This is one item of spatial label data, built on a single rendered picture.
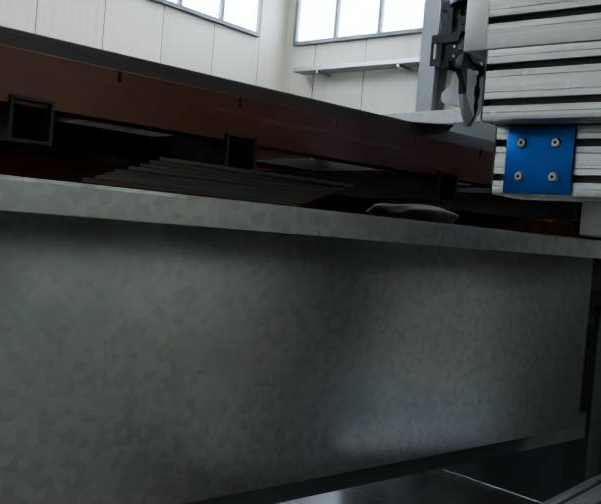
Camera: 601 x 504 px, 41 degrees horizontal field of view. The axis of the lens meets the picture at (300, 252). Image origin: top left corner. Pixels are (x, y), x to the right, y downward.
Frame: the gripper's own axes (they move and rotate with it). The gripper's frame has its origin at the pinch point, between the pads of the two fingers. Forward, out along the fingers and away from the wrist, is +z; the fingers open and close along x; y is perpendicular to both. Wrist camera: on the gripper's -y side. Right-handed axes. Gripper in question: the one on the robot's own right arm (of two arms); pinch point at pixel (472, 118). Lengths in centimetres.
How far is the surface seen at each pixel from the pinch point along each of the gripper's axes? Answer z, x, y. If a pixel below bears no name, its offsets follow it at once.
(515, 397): 48, -21, 1
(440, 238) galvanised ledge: 20.4, 25.0, -15.3
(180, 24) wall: -265, -536, 933
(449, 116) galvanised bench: -17, -82, 69
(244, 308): 32, 44, 1
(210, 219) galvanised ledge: 21, 62, -15
